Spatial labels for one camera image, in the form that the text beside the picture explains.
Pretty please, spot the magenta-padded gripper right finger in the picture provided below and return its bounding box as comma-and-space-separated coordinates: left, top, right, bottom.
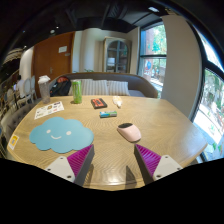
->
133, 143, 184, 185

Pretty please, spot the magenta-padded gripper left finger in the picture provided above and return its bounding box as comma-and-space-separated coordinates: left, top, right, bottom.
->
44, 143, 96, 187

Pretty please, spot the pink computer mouse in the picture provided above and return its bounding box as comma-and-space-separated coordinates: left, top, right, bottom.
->
116, 122, 142, 143

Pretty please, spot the blue cloud-shaped mouse pad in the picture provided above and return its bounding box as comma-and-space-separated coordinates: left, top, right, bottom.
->
28, 116, 95, 155

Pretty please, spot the yellow square code sticker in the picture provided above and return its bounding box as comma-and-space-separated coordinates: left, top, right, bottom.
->
7, 133, 20, 151

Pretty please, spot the white sticker sheet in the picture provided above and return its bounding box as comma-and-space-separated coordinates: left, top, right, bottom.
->
33, 100, 65, 120

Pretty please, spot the grey tufted bench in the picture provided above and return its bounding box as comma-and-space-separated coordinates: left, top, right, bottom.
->
0, 101, 38, 141

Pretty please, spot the small teal pack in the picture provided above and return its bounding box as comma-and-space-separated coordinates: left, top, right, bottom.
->
99, 110, 118, 119

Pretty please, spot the black box with red print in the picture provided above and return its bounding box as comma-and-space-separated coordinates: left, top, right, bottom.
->
90, 97, 108, 110

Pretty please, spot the clear shaker bottle white lid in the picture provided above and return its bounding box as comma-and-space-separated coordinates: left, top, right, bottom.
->
37, 75, 52, 105

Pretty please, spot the green drink can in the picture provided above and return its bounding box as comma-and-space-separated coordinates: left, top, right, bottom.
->
71, 79, 83, 105

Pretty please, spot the large black-framed curved window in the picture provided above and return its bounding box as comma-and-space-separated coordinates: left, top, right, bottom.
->
191, 29, 224, 161

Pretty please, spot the black backpack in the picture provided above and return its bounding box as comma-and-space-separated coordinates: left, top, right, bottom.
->
49, 76, 72, 98

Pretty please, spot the small white tube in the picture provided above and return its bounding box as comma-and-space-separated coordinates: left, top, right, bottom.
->
112, 95, 123, 109

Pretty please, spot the striped cushion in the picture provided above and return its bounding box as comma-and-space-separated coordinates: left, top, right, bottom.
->
68, 78, 94, 97
106, 80, 131, 97
82, 79, 109, 97

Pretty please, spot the group of white-backed chairs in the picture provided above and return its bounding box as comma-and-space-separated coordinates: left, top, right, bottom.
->
0, 75, 38, 111

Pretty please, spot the brown curved sofa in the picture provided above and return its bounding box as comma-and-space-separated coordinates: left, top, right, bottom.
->
49, 71, 159, 99

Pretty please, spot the brown wooden door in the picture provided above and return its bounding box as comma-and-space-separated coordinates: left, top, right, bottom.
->
32, 31, 76, 90

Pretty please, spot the arched glass-door cabinet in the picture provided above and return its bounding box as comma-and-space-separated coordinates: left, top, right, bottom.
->
102, 36, 132, 74

